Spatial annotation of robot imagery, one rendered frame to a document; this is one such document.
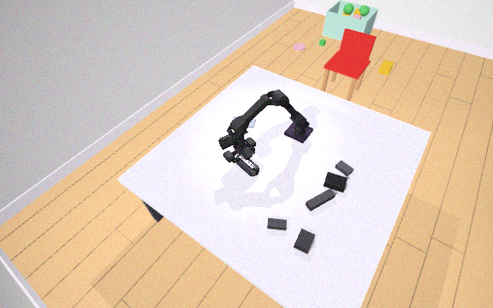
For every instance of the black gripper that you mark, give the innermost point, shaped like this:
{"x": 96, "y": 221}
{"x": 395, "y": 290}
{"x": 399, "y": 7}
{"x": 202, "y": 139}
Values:
{"x": 230, "y": 156}

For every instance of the dark grey unit with label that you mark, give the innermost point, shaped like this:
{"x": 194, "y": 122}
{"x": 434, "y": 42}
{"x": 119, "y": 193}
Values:
{"x": 248, "y": 166}

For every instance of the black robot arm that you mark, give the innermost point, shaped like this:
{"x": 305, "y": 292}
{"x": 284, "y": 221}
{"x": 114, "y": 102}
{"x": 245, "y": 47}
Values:
{"x": 240, "y": 123}

